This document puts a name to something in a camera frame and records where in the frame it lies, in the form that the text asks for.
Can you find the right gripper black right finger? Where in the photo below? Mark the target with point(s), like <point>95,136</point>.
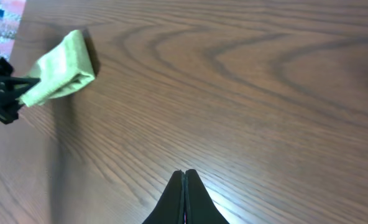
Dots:
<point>199,207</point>

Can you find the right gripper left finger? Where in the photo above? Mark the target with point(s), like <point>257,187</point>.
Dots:
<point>170,206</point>

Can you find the green microfiber cloth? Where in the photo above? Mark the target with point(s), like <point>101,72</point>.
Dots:
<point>64,70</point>

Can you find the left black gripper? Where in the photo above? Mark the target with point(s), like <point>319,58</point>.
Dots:
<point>11,88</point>

